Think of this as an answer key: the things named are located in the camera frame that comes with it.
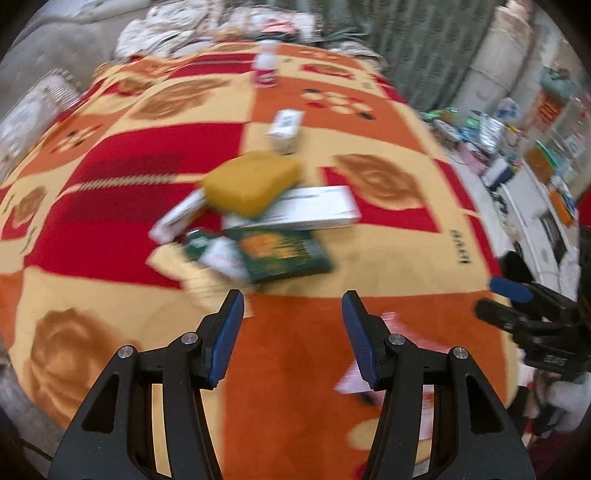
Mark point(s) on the white packet red print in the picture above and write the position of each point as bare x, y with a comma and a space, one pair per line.
348, 383

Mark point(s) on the green white sachet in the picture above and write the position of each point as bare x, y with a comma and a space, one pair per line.
221, 258

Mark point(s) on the white blue plastic bag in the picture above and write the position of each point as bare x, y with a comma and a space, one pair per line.
508, 110

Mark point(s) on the red hanging ornament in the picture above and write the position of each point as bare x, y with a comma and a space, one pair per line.
550, 110

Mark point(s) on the green patterned curtain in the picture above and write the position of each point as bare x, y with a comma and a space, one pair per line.
415, 46

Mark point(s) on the red orange printed blanket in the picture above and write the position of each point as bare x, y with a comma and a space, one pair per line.
115, 152

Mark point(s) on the white television cabinet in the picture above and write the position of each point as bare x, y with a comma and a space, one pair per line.
531, 221

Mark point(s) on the silver foil bag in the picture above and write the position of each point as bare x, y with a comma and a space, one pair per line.
490, 134

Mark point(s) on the white embroidered bolster cushion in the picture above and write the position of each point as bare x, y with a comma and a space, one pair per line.
32, 110

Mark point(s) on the white crimped wrapper packet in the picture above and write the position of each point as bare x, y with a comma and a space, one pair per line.
175, 219

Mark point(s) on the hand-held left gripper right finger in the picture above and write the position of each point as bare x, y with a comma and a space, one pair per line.
362, 337

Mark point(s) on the yellow sponge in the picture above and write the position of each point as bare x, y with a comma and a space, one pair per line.
249, 184

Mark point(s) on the navy white bag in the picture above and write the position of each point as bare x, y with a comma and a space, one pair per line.
498, 171

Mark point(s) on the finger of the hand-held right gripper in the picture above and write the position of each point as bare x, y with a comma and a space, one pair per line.
508, 286
498, 314

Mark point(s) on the white lace-covered standing unit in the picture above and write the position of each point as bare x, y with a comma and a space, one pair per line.
498, 60

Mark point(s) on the long white carton box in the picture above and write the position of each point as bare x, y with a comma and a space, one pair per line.
318, 207

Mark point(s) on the small white pink-label bottle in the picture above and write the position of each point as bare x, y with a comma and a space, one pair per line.
265, 69

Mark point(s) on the beige embroidered cushion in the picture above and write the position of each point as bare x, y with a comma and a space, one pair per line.
249, 23

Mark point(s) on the pink cloth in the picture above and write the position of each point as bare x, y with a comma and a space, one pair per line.
282, 27

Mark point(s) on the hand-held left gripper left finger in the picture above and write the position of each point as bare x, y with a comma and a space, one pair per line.
226, 337

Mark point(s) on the small white carton box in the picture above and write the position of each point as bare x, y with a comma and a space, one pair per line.
284, 129

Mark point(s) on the green plastic bag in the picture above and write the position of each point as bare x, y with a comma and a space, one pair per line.
441, 114

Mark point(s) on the red cloth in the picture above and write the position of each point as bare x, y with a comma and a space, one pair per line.
585, 210

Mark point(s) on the person's right forearm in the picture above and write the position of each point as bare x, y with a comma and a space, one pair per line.
558, 406

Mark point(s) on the brown handbag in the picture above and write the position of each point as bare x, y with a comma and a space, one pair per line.
539, 164

